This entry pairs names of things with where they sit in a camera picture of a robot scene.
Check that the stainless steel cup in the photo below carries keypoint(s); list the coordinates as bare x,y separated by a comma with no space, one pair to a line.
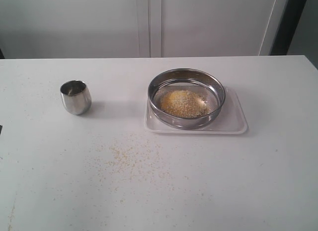
76,97

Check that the round steel mesh sieve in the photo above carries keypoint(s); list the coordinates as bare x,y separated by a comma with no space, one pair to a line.
202,83

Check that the white cabinet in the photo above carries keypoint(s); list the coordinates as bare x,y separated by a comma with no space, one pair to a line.
138,28

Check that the white plastic tray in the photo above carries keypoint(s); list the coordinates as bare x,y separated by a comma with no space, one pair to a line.
230,121

